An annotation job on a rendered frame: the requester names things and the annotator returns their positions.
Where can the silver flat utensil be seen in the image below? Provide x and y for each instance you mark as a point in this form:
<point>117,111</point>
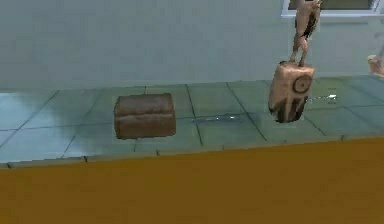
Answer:
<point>322,98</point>
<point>218,118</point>

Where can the brown bread loaf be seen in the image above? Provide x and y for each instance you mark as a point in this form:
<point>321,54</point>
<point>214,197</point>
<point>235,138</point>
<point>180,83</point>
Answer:
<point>145,116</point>

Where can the orange tiled kitchen counter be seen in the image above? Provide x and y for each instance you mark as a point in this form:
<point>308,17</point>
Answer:
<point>200,190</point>

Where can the tan wooden statue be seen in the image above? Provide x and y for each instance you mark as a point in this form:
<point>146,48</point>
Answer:
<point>290,89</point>

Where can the white framed window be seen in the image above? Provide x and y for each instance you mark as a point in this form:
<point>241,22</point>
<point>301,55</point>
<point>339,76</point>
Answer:
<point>333,13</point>

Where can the pale pink object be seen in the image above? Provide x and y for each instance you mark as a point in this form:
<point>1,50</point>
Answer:
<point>376,65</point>

